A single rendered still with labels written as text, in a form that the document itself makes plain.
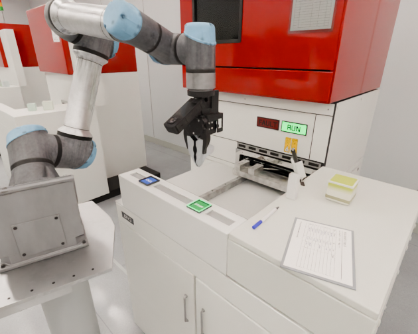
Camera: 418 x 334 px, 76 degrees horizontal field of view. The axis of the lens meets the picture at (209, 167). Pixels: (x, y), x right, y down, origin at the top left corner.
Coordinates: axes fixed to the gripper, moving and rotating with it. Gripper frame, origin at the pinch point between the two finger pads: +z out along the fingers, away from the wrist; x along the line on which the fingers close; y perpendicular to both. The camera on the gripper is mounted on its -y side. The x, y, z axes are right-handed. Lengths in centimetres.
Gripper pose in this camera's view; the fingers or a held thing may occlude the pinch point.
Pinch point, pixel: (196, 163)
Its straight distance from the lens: 75.6
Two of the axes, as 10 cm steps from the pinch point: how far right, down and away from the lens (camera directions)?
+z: 0.0, 9.2, 3.9
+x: -7.3, -2.6, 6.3
